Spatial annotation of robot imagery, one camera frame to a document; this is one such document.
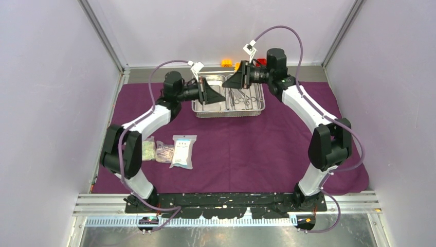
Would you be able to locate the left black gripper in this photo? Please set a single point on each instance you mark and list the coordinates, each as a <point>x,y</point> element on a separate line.
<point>209,95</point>

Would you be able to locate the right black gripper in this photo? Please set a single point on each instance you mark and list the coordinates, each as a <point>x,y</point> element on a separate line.
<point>237,81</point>

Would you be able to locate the orange yellow toy block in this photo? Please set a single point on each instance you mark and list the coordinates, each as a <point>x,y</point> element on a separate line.
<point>237,65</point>

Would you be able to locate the white sterile pouch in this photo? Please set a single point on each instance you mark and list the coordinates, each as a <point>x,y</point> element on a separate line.
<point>183,146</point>

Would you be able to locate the pink clear packet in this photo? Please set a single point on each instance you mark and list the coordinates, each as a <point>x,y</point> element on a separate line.
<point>164,153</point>

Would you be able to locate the green packet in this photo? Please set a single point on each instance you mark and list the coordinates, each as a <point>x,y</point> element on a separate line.
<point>148,149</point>

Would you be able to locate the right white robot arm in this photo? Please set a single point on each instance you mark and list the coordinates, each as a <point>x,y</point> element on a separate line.
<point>331,142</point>

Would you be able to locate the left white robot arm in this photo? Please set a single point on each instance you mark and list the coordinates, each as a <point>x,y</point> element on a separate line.
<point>122,147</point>

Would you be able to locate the steel surgical forceps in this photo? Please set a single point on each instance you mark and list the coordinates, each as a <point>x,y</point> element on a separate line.
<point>241,100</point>

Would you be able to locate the small orange block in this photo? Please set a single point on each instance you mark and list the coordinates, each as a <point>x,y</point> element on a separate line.
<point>226,63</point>

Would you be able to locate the steel instrument tray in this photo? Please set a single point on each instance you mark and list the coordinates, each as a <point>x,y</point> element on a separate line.
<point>225,109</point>

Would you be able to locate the red block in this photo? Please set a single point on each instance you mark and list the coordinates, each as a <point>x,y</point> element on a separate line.
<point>260,62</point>

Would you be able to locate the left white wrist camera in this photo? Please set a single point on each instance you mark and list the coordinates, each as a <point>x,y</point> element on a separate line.
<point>195,68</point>

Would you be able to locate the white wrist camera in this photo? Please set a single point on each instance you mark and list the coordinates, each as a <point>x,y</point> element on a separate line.
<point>195,68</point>
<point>250,49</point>

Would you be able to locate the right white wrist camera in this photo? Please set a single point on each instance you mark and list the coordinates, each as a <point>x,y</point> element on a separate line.
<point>250,49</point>

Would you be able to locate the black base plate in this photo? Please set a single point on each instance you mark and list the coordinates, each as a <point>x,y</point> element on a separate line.
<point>235,205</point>

